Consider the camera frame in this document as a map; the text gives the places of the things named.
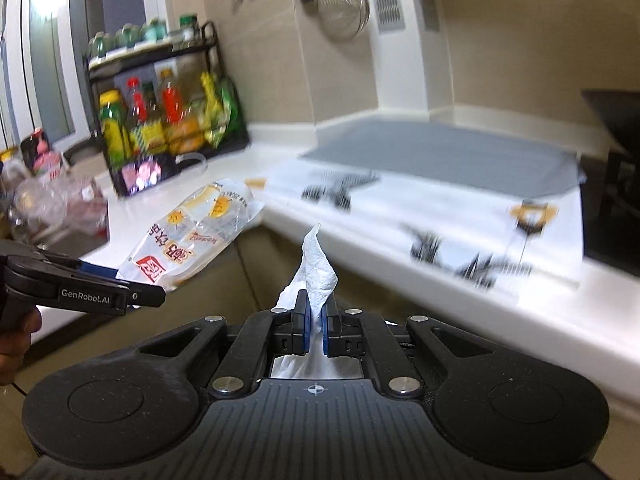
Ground printed clear plastic bag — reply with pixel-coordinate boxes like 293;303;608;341
115;177;266;295

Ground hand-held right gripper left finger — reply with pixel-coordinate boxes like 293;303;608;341
132;289;311;397

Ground black wok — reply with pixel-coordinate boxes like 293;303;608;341
580;88;640;162

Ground red cap sauce bottle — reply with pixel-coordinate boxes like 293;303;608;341
125;77;152;133

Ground black wire spice rack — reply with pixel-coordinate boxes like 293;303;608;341
87;22;251;197

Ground green lid spice jar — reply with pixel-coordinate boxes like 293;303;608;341
178;13;202;42

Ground person's left hand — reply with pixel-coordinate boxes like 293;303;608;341
0;305;44;387

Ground crumpled clear plastic wrap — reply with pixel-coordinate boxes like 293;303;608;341
6;174;112;252

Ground dark glass bottle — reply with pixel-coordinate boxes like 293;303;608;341
143;82;160;126

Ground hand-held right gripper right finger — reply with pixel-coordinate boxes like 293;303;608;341
320;296;506;397

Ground black gas stove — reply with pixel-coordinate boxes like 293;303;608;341
577;150;640;277

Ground smartphone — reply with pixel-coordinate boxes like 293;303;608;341
111;157;179;197

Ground white tissue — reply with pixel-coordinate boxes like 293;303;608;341
269;223;364;382

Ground dark metal pot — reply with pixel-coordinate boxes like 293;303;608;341
62;137;107;167

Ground teal condiment jar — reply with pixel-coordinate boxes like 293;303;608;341
142;18;169;44
115;23;141;49
88;32;115;59

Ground white printed mat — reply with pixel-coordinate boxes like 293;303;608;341
244;159;587;307

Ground window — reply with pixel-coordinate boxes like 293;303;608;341
0;0;167;152

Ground metal mesh strainer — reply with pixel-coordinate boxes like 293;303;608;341
315;0;372;42

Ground yellow green bottle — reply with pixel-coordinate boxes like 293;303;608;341
98;89;134;167

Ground grey counter mat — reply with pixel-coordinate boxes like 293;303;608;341
297;122;585;202

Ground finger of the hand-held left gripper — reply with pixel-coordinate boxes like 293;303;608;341
77;259;122;278

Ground orange cap oil bottle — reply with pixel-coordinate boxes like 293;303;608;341
157;69;202;153

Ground green seasoning packets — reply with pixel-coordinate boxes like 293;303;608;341
199;72;237;146

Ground white charging cable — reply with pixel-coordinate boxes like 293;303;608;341
174;152;209;173

